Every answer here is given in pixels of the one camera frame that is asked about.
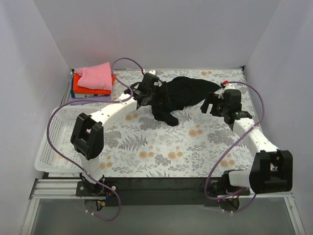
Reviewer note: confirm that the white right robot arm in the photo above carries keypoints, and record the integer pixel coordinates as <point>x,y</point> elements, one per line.
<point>271,169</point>

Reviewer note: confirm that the floral patterned table mat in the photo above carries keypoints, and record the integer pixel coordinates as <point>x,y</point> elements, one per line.
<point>140,146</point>

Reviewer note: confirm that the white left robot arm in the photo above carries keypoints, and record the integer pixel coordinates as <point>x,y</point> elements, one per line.
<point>88,133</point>

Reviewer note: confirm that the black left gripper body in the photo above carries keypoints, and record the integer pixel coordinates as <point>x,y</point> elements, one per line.
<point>161,92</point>

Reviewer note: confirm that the lavender folded t shirt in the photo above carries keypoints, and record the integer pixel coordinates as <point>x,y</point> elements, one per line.
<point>94,99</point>

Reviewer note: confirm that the black t shirt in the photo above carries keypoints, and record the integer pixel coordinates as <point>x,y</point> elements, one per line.
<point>183,92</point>

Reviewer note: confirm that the pink folded t shirt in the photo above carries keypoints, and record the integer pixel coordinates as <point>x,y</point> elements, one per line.
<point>91,72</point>

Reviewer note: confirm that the aluminium frame rail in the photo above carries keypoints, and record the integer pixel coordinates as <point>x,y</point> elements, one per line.
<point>46,189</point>

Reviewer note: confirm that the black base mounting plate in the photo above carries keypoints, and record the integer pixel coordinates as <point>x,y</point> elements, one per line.
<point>160,191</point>

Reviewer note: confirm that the orange folded t shirt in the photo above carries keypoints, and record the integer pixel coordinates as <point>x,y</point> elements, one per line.
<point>98,85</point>

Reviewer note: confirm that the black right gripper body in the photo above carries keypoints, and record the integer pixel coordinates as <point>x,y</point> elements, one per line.
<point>215,105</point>

